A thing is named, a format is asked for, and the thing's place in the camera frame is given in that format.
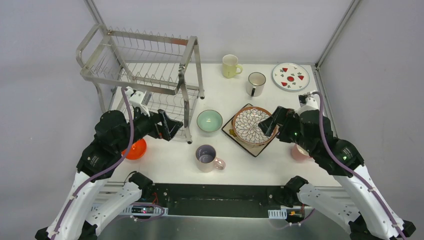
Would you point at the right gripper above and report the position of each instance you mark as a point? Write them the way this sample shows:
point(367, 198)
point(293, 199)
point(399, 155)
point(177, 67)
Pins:
point(281, 113)

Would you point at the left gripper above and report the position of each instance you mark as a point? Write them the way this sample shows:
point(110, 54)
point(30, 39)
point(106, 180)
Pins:
point(159, 122)

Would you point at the floral petal brown-rim plate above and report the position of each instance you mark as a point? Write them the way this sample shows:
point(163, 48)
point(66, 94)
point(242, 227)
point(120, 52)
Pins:
point(245, 125)

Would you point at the watermelon pattern round plate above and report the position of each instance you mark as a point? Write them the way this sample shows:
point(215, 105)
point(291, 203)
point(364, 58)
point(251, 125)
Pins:
point(290, 77)

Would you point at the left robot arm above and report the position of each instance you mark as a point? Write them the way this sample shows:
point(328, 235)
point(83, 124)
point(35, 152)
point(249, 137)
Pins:
point(113, 135)

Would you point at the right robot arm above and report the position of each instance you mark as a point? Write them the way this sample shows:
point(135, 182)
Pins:
point(371, 218)

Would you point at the stainless steel dish rack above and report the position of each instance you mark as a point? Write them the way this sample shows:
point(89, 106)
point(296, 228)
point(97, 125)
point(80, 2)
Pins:
point(167, 69)

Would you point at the orange plastic bowl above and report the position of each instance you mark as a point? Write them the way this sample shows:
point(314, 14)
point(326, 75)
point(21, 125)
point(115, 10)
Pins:
point(137, 150)

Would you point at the pink cup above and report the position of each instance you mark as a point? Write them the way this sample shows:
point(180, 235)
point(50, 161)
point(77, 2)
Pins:
point(299, 154)

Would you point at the mint green bowl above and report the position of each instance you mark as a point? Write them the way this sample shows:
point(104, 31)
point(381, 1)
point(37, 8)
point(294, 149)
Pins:
point(209, 121)

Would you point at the white mug dark rim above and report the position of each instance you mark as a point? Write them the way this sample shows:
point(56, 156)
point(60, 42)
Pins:
point(255, 84)

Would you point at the pink iridescent mug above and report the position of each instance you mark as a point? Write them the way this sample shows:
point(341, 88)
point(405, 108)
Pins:
point(207, 160)

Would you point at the yellow mug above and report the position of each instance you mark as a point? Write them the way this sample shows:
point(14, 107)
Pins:
point(230, 66)

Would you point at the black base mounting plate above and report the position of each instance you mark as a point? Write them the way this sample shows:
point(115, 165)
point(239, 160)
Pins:
point(209, 200)

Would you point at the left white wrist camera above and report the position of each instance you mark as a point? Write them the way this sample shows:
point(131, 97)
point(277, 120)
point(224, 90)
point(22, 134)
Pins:
point(139, 99)

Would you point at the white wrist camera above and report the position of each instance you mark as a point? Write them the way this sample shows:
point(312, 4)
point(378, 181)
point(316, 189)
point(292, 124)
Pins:
point(139, 99)
point(307, 103)

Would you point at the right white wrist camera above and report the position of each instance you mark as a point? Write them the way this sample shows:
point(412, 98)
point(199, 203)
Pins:
point(307, 103)

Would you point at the aluminium frame rail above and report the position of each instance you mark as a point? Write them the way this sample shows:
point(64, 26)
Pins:
point(327, 106)

